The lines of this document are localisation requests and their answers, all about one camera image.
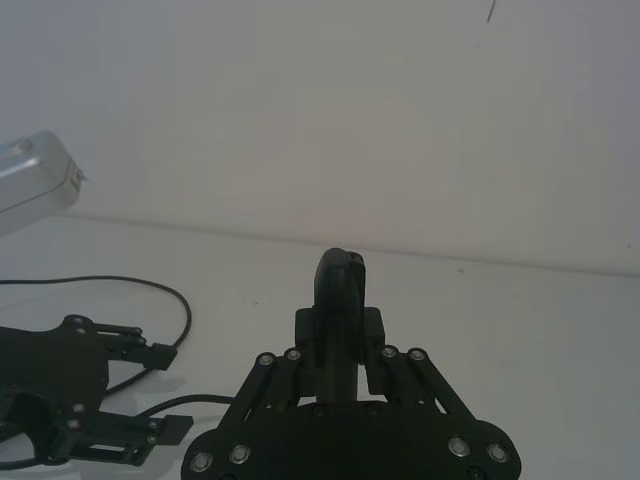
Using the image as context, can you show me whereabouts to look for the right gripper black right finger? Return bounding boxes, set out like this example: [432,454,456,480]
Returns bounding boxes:
[348,251,482,427]

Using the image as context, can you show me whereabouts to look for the thin black cable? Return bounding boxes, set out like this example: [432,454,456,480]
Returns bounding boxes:
[0,277,194,396]
[139,393,237,420]

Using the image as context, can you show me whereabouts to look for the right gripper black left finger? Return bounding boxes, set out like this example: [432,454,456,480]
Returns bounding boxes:
[218,247,360,437]

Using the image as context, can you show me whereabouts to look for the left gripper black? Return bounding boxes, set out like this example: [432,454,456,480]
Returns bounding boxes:
[0,313,195,467]

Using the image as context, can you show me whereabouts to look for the white table cloth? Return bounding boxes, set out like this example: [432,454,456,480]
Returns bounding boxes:
[0,213,640,480]

